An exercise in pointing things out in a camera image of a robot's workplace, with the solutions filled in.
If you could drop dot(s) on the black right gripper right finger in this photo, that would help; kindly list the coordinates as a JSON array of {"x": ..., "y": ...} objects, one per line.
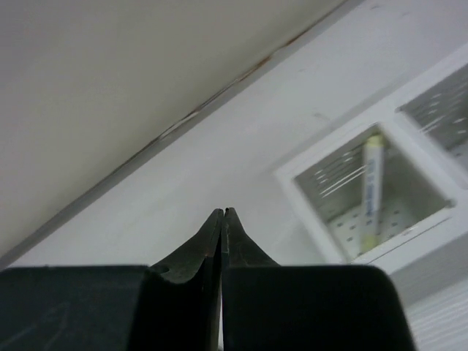
[{"x": 268, "y": 306}]

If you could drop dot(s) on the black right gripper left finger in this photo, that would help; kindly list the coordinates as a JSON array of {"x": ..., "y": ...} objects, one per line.
[{"x": 171, "y": 305}]

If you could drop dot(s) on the white pen pale yellow cap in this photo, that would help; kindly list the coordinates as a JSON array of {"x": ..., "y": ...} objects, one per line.
[{"x": 371, "y": 201}]

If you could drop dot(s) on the white mesh desk organizer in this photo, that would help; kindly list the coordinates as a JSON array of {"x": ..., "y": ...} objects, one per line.
[{"x": 389, "y": 187}]

